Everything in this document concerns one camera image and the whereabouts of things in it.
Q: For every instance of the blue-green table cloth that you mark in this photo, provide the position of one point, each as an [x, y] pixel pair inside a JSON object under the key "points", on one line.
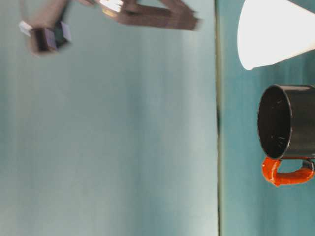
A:
{"points": [[236, 123]]}

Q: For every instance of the blue-green backdrop cloth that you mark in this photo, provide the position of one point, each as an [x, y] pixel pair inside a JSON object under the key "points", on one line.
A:
{"points": [[98, 135]]}

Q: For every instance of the white paper cup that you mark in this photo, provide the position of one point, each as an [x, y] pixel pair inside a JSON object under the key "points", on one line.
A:
{"points": [[270, 32]]}

